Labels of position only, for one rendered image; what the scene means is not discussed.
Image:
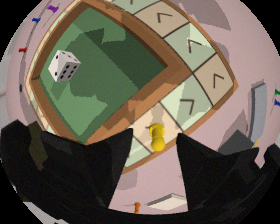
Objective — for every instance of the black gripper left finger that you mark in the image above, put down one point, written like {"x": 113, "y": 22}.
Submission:
{"x": 101, "y": 163}

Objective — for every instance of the yellow pawn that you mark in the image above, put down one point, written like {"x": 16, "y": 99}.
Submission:
{"x": 157, "y": 132}

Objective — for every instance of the white die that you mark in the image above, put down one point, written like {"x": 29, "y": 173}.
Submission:
{"x": 63, "y": 65}

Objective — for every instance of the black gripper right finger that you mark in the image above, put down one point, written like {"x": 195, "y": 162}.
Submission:
{"x": 205, "y": 170}

